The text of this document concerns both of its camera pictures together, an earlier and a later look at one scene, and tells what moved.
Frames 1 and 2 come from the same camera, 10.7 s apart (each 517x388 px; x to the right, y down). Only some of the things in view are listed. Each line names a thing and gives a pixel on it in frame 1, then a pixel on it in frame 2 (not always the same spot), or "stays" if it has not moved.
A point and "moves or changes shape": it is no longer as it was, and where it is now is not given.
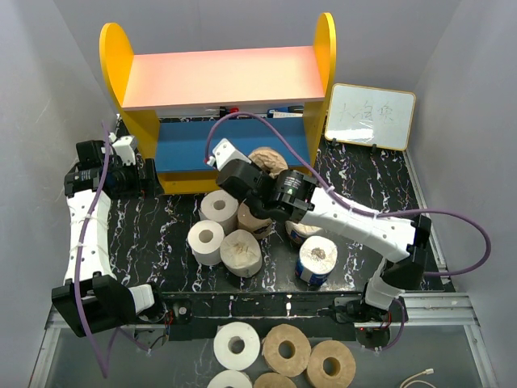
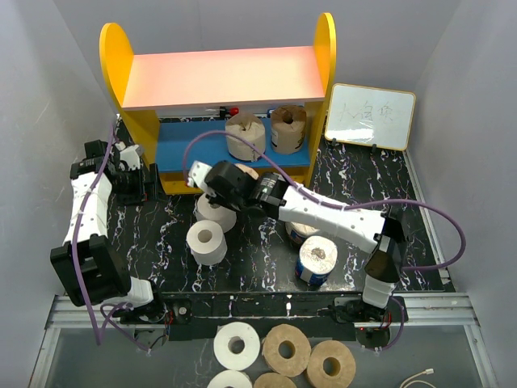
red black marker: [224, 111] stays
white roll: [205, 238] stays
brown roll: [271, 160] to [287, 128]
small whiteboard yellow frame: [367, 115] stays
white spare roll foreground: [236, 345] stays
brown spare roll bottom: [273, 380] stays
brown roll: [260, 227] moves or changes shape
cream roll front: [241, 253] to [250, 127]
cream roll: [303, 230] stays
